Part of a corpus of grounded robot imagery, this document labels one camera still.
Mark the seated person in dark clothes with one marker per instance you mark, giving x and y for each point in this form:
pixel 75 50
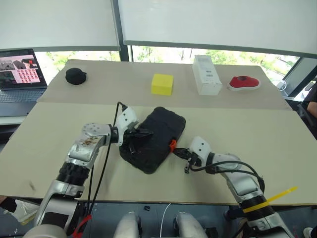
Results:
pixel 312 99

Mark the yellow foam block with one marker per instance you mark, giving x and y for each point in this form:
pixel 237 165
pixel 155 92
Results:
pixel 162 85

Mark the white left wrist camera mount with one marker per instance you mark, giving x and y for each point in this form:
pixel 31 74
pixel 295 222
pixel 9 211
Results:
pixel 127 116

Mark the small white device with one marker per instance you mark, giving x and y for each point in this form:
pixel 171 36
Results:
pixel 281 85

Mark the silver rounded shell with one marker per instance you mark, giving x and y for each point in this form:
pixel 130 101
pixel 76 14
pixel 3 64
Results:
pixel 127 225
pixel 189 225

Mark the white carton box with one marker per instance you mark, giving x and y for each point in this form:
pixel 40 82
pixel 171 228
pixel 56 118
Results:
pixel 206 79

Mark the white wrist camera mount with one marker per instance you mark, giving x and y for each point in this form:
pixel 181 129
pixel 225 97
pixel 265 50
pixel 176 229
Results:
pixel 127 116
pixel 200 147

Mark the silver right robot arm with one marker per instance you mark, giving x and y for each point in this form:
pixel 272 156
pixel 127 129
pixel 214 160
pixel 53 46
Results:
pixel 245 183

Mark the orange case latch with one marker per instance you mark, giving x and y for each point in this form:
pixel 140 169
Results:
pixel 173 144

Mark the white roller blind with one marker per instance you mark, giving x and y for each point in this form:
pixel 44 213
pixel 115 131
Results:
pixel 218 22
pixel 57 22

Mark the grey slanted window frame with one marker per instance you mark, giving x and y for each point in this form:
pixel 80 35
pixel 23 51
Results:
pixel 299 74

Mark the open laptop computer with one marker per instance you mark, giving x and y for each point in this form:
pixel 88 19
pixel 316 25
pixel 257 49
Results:
pixel 22 96

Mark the dark window frame post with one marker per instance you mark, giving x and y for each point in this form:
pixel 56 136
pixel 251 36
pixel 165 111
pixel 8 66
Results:
pixel 126 54

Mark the round black pouch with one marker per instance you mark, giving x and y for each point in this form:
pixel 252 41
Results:
pixel 75 77

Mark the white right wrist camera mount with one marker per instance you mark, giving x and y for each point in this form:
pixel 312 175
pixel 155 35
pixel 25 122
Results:
pixel 200 147

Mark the red white shoe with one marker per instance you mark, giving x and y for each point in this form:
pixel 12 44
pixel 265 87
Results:
pixel 244 83

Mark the white sneaker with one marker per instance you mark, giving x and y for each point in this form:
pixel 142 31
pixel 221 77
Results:
pixel 310 233

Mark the yellow zip tie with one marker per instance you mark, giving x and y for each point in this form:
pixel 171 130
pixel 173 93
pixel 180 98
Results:
pixel 275 198

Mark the small black clip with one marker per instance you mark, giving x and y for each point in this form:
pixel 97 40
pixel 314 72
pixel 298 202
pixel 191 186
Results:
pixel 147 208

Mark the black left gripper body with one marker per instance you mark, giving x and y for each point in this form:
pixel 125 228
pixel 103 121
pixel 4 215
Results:
pixel 128 135

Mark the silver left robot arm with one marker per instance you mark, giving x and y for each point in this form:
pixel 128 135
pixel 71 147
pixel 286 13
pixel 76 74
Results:
pixel 84 151

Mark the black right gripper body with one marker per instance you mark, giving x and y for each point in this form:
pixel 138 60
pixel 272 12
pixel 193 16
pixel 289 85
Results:
pixel 193 158

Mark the red zip tie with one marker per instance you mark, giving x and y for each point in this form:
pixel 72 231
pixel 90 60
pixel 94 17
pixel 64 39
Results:
pixel 83 224

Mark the black zippered pouch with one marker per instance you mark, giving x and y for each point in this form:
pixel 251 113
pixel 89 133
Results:
pixel 158 148

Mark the black office chair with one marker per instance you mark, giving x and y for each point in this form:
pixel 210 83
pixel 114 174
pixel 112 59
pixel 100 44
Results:
pixel 307 120

